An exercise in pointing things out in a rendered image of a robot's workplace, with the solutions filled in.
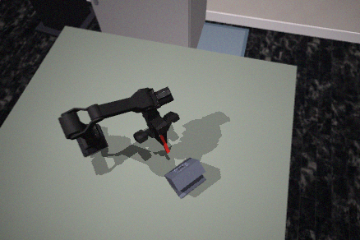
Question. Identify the grey sloped panel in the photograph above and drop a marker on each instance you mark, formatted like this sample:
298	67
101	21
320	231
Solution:
186	176

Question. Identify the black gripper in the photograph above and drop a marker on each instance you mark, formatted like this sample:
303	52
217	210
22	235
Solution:
140	136

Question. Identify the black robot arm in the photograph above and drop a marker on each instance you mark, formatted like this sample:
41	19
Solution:
144	101

